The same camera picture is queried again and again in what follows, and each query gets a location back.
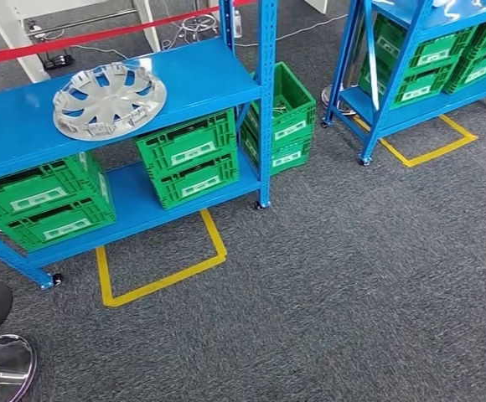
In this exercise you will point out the red barrier tape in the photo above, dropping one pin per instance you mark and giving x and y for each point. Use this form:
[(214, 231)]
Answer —
[(100, 34)]

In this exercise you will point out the yellow floor tape square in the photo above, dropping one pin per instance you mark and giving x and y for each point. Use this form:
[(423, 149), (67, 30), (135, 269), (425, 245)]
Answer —
[(440, 151)]

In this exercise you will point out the blue metal shelf rack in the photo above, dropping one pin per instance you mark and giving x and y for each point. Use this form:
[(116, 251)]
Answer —
[(435, 105), (209, 72)]

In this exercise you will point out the white plug adapter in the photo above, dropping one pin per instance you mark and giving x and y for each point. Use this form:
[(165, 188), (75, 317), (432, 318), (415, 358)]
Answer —
[(36, 32)]

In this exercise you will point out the chrome round stool base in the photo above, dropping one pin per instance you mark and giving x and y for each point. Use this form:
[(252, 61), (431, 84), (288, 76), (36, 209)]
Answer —
[(345, 105)]

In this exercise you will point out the green plastic crate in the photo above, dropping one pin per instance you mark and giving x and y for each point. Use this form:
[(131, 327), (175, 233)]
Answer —
[(418, 83), (477, 72), (289, 130), (37, 199), (188, 155)]

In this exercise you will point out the clear plastic bottle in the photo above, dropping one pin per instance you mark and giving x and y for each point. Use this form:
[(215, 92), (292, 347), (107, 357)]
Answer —
[(237, 22)]

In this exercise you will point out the black floor device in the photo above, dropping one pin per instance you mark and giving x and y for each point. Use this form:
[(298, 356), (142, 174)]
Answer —
[(58, 60)]

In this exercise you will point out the grey plastic hubcap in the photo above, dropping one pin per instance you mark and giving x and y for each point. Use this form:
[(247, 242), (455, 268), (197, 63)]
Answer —
[(109, 100)]

